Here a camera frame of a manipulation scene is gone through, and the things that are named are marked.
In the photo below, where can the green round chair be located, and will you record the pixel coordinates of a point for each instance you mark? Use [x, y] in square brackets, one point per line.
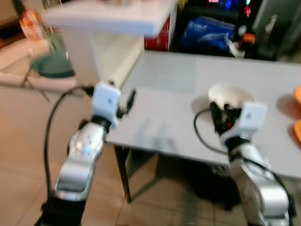
[54, 66]

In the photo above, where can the white bowl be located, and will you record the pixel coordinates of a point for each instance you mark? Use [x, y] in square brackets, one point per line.
[230, 94]

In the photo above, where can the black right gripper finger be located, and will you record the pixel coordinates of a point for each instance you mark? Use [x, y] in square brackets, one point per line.
[215, 113]

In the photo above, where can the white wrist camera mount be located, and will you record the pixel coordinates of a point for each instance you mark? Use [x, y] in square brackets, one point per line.
[250, 120]
[106, 101]

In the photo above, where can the blue bag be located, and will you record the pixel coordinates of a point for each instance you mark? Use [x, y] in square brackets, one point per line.
[207, 35]

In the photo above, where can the grey metal cabinet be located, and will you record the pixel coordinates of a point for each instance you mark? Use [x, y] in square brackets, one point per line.
[277, 28]

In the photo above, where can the black table leg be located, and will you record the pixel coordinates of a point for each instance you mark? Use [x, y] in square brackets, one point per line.
[122, 174]

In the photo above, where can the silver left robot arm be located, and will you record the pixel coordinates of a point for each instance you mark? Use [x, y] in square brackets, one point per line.
[80, 155]

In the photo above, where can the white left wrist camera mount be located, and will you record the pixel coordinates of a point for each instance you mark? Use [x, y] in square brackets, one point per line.
[106, 101]

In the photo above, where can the orange plate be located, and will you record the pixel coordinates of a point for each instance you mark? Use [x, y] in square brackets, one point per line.
[298, 131]

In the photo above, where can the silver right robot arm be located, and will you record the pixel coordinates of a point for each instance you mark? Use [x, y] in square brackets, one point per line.
[261, 188]

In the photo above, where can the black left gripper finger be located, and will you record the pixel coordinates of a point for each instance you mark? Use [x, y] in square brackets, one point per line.
[131, 100]

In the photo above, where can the red box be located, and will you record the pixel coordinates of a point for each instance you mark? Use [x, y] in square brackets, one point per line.
[157, 40]

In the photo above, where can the white pedestal table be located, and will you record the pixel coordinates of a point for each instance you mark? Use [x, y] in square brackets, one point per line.
[108, 19]

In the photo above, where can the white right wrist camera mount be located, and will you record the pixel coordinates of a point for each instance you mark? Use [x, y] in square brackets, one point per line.
[250, 120]

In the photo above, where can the orange and black tool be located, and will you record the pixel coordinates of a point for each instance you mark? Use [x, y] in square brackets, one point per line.
[247, 40]

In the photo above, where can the orange bowl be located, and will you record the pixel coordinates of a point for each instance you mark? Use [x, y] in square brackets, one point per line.
[298, 94]

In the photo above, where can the orange snack packet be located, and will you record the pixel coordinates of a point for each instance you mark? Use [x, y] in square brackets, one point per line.
[30, 23]

